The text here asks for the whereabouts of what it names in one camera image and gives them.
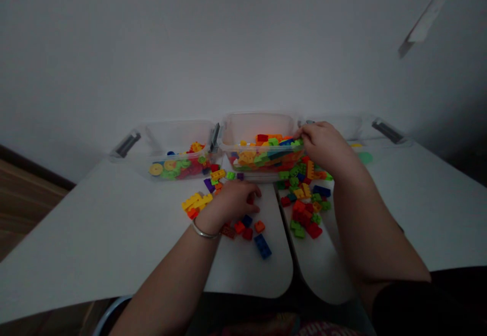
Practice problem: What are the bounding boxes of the person's right hand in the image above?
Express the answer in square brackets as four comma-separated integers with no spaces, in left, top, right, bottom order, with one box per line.
[293,121,358,170]

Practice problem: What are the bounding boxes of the person's left hand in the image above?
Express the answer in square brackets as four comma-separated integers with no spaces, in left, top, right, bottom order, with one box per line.
[194,179,263,234]

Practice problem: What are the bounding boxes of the heap of colourful building blocks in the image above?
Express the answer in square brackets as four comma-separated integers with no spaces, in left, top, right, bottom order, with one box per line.
[228,133,305,173]

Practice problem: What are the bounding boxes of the spread of colourful building blocks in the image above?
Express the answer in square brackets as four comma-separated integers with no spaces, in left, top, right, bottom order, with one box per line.
[276,157,334,240]

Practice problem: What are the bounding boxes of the long blue building block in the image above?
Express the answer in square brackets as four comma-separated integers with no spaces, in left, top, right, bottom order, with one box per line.
[254,233,273,260]

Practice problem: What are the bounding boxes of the joined yellow building blocks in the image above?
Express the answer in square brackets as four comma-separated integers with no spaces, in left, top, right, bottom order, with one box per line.
[181,191,214,215]

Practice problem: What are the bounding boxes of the heap of discs and blocks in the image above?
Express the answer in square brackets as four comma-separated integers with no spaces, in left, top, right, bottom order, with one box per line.
[149,141,214,181]

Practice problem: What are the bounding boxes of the white slanted panel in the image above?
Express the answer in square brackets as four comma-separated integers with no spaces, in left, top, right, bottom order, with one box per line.
[397,0,469,60]

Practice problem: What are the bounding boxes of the person's body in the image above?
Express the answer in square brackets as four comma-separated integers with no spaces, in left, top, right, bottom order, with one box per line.
[182,266,487,336]

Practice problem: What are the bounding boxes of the clear plastic bin grey handles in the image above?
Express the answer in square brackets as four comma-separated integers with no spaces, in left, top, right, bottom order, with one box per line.
[304,114,415,166]
[108,119,225,183]
[220,111,306,183]

